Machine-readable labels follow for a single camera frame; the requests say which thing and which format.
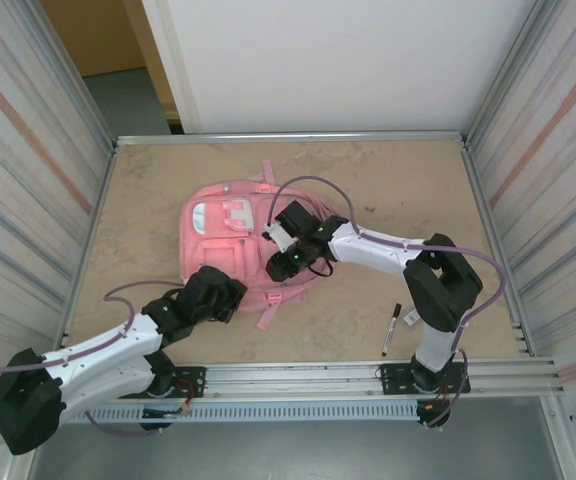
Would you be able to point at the pink school backpack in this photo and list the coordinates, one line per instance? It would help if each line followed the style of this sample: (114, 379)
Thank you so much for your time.
(218, 250)

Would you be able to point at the black marker pen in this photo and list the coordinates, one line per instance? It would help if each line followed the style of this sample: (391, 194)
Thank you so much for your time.
(390, 332)

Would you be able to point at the small clear barcode box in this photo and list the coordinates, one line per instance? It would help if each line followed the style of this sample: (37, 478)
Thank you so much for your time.
(411, 317)

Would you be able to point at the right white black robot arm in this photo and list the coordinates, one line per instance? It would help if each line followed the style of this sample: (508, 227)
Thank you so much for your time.
(378, 255)

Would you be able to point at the black table clamp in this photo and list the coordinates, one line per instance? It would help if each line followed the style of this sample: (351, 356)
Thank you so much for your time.
(433, 415)
(155, 429)

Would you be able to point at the striped translucent side panel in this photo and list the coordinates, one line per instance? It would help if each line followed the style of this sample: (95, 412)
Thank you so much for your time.
(18, 150)
(558, 150)

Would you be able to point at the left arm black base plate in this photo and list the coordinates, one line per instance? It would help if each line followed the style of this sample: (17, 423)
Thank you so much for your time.
(193, 375)

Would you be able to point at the thin aluminium table edge rail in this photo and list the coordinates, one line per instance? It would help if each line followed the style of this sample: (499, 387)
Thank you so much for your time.
(293, 136)

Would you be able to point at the wide aluminium base rail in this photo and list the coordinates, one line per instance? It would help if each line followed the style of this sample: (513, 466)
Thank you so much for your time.
(293, 375)

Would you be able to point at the aluminium table side rail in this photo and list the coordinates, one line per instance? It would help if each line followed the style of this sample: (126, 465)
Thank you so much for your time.
(93, 225)
(493, 240)

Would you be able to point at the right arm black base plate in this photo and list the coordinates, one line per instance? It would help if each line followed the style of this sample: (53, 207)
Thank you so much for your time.
(393, 372)

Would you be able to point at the white door frame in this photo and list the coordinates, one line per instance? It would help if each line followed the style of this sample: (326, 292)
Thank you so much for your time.
(173, 60)

